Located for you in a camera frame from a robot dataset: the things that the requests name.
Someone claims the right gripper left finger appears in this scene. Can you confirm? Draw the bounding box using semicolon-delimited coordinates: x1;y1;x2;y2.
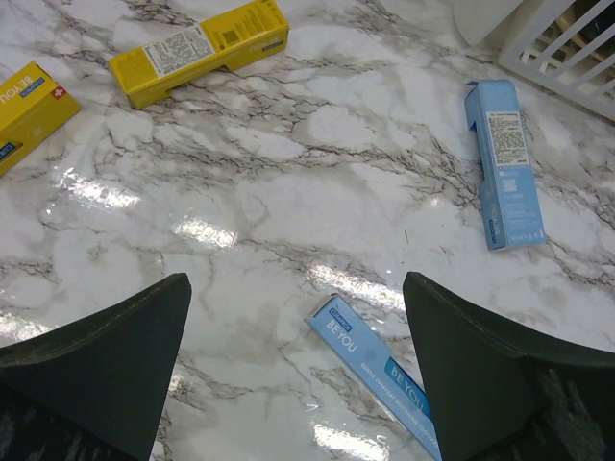
1;273;191;460

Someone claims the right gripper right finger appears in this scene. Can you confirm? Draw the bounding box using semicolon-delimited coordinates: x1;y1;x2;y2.
403;272;614;460

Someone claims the yellow toothpaste box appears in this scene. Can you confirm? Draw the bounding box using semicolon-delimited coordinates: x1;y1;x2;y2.
110;0;290;109
0;61;81;174

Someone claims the light blue box far right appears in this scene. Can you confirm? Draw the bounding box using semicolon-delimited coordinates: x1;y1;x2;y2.
464;80;547;251

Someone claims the white plastic dish basket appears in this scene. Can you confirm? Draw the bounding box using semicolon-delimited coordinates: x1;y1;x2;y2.
451;0;615;121

